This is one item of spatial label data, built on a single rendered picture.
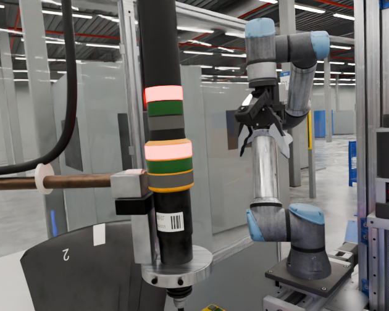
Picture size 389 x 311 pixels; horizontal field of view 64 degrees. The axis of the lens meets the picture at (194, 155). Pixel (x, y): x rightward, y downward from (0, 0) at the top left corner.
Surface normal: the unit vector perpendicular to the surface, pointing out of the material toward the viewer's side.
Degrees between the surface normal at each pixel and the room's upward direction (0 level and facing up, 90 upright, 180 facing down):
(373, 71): 90
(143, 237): 90
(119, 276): 46
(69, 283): 53
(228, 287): 90
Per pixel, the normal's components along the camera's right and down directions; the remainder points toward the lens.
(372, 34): -0.70, 0.12
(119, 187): -0.20, 0.11
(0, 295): 0.48, -0.62
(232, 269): 0.69, 0.03
